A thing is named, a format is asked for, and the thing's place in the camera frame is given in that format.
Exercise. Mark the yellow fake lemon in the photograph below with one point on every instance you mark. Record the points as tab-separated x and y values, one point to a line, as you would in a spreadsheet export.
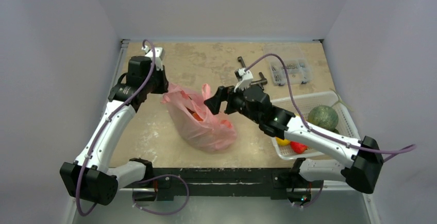
282	142

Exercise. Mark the white plastic basket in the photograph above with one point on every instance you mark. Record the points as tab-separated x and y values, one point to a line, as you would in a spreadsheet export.
306	103

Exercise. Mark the black metal base rail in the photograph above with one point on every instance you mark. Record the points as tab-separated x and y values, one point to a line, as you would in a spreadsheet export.
275	183

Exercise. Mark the black metal crank handle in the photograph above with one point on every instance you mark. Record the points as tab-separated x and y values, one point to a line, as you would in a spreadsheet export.
261	82

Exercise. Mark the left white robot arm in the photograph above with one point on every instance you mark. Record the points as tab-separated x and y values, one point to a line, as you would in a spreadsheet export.
89	177

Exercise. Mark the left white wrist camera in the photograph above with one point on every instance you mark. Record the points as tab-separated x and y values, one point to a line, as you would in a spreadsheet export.
158	52

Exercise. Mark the pink plastic bag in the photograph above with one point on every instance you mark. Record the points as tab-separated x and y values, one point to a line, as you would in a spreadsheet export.
194	121

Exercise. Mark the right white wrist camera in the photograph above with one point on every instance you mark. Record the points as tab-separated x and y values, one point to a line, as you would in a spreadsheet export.
244	78

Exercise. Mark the green fake melon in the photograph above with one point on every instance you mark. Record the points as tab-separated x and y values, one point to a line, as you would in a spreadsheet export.
324	116

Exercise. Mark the orange fake fruit in bag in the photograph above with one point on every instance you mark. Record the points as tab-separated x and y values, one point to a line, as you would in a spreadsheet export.
197	117

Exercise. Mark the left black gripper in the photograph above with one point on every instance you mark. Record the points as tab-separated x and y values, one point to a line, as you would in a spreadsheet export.
164	84

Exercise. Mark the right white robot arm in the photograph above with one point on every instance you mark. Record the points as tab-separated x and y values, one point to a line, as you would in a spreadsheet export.
353	161

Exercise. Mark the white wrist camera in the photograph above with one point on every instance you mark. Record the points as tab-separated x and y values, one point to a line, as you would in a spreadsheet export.
244	78
158	52

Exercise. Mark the red fake strawberry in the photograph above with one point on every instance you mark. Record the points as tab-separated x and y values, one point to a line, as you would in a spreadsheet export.
298	148

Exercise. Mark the clear plastic screw box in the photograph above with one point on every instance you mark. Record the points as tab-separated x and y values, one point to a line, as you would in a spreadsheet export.
298	68

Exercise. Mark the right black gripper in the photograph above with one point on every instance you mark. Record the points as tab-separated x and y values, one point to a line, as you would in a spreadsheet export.
231	99

